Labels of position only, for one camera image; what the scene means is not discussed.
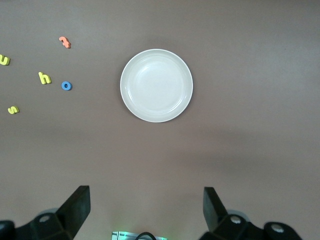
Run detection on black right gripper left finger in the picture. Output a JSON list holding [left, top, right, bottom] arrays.
[[0, 185, 91, 240]]

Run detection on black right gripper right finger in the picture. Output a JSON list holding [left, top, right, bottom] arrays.
[[199, 186, 303, 240]]

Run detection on yellow letter h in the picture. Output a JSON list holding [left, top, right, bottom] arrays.
[[38, 71, 52, 85]]

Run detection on orange letter t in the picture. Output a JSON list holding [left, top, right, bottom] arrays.
[[58, 36, 72, 49]]

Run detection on brown table cover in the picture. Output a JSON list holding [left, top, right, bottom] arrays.
[[0, 0, 320, 240]]

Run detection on beige brown plate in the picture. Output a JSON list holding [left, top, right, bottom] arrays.
[[119, 48, 194, 124]]

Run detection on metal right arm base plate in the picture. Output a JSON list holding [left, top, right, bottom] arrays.
[[111, 231, 167, 240]]

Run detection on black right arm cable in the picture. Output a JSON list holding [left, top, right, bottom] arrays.
[[135, 232, 157, 240]]

